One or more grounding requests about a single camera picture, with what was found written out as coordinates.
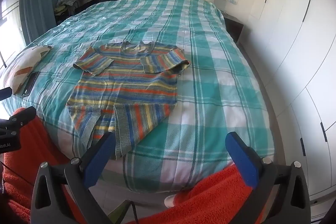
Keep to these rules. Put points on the white wardrobe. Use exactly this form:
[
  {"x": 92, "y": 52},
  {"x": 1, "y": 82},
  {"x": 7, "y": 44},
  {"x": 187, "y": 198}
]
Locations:
[{"x": 288, "y": 29}]

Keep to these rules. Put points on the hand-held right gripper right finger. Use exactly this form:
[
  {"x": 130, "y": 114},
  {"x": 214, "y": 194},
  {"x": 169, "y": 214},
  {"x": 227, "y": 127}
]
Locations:
[{"x": 239, "y": 154}]

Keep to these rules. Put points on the striped knit sweater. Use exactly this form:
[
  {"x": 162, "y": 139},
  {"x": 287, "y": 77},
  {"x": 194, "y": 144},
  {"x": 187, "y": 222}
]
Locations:
[{"x": 126, "y": 87}]

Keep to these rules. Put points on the white pillow with orange print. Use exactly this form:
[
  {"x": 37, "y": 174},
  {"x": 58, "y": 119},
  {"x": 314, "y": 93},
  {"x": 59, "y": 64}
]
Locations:
[{"x": 23, "y": 64}]

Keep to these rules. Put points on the yellow-green cloth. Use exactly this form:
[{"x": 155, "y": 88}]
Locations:
[{"x": 61, "y": 9}]

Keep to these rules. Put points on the dark wooden nightstand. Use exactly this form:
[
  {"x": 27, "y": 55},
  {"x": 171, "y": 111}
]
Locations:
[{"x": 233, "y": 27}]

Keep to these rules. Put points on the bed with teal plaid cover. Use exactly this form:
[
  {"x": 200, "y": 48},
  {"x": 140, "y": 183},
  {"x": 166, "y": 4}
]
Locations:
[{"x": 210, "y": 82}]

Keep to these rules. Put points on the black phone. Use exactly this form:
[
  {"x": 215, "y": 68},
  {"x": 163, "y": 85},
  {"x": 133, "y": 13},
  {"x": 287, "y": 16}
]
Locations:
[{"x": 30, "y": 85}]

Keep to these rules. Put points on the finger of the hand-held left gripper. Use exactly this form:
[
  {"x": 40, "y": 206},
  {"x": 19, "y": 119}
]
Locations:
[
  {"x": 5, "y": 94},
  {"x": 23, "y": 115}
]

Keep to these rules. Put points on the white rounded object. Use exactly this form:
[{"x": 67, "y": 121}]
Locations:
[{"x": 170, "y": 200}]

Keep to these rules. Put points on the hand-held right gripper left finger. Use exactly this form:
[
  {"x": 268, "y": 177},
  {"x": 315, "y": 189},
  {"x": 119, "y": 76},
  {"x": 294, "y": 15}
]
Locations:
[{"x": 101, "y": 154}]

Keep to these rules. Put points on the window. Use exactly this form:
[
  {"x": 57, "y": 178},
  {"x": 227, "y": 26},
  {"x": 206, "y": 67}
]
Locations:
[{"x": 10, "y": 16}]

